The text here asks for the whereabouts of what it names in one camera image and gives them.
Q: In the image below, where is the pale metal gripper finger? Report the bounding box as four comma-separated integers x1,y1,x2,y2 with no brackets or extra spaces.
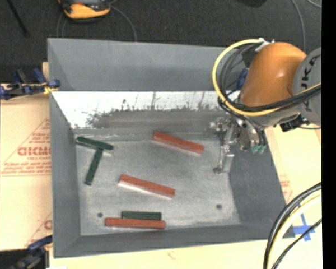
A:
213,146,227,175
223,152,236,174

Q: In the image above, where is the red-brown flat block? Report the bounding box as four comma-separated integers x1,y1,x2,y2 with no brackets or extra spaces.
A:
104,217,167,230
152,131,205,157
118,174,176,200

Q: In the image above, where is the grey metal bin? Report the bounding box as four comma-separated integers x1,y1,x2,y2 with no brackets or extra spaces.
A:
46,38,295,257

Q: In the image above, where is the dark green flat block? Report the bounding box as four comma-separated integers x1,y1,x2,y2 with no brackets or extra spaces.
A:
120,210,163,221
83,147,105,186
74,136,115,152

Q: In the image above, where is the cardboard board with red print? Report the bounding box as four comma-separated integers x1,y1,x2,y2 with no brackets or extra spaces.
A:
0,90,54,252

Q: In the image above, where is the black cylinder on white bracket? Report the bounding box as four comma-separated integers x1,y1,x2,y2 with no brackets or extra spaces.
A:
279,114,311,133

